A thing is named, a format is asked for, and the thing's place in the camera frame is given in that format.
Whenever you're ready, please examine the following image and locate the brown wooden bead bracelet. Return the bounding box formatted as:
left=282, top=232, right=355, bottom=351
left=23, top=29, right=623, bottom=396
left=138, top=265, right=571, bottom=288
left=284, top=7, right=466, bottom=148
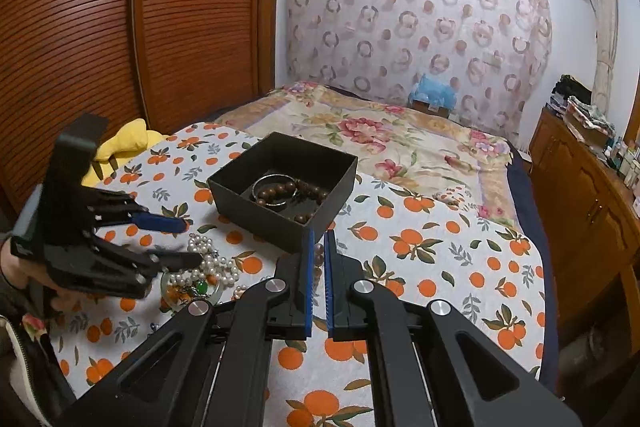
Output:
left=256, top=177, right=331, bottom=225

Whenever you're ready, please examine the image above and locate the silver bangle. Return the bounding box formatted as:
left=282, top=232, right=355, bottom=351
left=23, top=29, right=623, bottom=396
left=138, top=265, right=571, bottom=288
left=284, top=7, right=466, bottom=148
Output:
left=251, top=174, right=299, bottom=208

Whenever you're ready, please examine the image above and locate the person's left hand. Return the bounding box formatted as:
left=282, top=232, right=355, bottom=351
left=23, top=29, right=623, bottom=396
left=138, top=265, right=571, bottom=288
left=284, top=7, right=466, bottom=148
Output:
left=0, top=239, right=76, bottom=314

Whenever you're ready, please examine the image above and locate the dark blue bedsheet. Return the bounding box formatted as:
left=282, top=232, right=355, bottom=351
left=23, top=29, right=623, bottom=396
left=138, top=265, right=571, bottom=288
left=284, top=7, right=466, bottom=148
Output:
left=504, top=141, right=562, bottom=395

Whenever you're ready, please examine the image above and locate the yellow plush toy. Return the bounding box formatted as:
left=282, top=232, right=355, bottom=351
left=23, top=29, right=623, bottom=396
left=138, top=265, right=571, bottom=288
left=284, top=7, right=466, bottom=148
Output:
left=80, top=119, right=169, bottom=188

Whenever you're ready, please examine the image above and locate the tied beige window drape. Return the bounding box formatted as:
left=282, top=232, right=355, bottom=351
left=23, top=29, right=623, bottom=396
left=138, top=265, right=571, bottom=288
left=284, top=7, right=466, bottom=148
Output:
left=584, top=0, right=622, bottom=108

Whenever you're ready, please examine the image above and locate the group of cosmetic bottles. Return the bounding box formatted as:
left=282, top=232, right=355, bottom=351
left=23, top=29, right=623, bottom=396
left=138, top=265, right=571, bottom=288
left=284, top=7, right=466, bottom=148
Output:
left=602, top=134, right=640, bottom=214

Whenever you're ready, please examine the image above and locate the small brown cardboard box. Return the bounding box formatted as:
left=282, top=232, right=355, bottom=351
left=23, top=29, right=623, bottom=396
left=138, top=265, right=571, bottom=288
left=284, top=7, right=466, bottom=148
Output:
left=412, top=99, right=452, bottom=118

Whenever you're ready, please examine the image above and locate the wooden side cabinet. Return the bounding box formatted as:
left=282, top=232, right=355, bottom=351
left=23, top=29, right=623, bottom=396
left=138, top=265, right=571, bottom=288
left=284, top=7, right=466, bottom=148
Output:
left=527, top=107, right=640, bottom=358

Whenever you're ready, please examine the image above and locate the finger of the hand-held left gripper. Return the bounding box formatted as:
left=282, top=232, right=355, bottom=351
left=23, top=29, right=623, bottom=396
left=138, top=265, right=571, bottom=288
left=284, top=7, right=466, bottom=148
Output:
left=82, top=189, right=187, bottom=234
left=60, top=237, right=203, bottom=299

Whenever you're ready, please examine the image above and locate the person's left forearm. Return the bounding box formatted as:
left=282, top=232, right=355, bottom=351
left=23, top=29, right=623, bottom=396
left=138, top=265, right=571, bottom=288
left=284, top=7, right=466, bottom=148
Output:
left=0, top=279, right=78, bottom=427

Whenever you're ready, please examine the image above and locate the orange fruit print cloth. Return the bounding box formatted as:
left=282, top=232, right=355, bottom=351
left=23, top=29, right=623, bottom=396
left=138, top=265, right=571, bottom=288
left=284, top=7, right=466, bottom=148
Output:
left=50, top=122, right=547, bottom=427

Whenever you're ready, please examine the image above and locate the brown slatted wardrobe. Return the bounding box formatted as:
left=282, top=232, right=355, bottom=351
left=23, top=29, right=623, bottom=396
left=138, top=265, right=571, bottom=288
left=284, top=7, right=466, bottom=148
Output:
left=0, top=0, right=282, bottom=228

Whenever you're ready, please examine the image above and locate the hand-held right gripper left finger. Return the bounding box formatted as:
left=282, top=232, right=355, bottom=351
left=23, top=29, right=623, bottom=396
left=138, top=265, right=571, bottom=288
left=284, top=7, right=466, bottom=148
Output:
left=55, top=229, right=315, bottom=427

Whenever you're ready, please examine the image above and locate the white pearl necklace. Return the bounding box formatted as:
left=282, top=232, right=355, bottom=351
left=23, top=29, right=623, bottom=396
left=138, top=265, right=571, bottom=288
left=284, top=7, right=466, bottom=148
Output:
left=187, top=232, right=251, bottom=303

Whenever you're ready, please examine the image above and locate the small glass dish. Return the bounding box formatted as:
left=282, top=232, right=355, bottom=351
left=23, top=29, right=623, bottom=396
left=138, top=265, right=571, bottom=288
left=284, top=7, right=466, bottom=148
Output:
left=160, top=264, right=225, bottom=309

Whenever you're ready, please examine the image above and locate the pile of folded clothes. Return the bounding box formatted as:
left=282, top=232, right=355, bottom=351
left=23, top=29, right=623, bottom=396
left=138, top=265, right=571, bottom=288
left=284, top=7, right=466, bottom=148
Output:
left=546, top=74, right=617, bottom=148

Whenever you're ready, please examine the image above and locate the floral blanket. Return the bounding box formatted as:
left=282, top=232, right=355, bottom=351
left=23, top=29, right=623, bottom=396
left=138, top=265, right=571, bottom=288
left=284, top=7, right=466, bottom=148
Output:
left=212, top=82, right=519, bottom=229

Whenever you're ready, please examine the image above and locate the blue plastic bag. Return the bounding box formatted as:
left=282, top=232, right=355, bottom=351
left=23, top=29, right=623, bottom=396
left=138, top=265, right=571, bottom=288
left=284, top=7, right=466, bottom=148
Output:
left=409, top=74, right=460, bottom=108

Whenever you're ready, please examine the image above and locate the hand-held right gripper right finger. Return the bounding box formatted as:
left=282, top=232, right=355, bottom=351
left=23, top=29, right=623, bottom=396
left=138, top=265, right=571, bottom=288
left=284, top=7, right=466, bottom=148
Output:
left=324, top=231, right=583, bottom=427

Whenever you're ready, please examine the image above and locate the circle pattern sheer curtain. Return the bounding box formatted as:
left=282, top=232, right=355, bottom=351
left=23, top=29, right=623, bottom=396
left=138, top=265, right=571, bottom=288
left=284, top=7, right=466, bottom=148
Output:
left=286, top=0, right=554, bottom=144

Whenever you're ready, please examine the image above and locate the black cardboard box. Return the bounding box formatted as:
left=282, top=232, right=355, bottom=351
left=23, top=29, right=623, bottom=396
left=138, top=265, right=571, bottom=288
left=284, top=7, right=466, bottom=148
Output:
left=207, top=132, right=358, bottom=255

